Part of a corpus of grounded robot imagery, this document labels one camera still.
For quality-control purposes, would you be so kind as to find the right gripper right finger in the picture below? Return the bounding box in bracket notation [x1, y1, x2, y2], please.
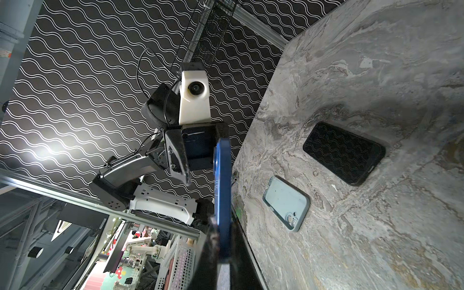
[230, 221, 264, 290]

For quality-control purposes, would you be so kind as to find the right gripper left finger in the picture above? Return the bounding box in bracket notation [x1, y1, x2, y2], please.
[187, 224, 219, 290]

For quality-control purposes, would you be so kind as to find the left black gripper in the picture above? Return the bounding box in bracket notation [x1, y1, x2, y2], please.
[162, 122, 230, 186]

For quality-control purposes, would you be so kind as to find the blue phone case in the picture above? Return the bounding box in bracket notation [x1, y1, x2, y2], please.
[213, 138, 232, 263]

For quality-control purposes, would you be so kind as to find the light green phone case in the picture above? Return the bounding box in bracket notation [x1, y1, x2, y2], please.
[262, 176, 311, 232]

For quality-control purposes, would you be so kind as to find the black phone case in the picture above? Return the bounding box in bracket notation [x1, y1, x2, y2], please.
[302, 121, 386, 187]

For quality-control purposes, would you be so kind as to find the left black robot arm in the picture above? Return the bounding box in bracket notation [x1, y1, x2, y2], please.
[89, 83, 229, 233]

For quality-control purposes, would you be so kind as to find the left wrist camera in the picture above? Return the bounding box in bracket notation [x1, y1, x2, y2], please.
[178, 62, 211, 125]

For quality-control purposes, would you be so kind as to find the black wire basket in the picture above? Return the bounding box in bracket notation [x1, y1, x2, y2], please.
[181, 1, 239, 68]

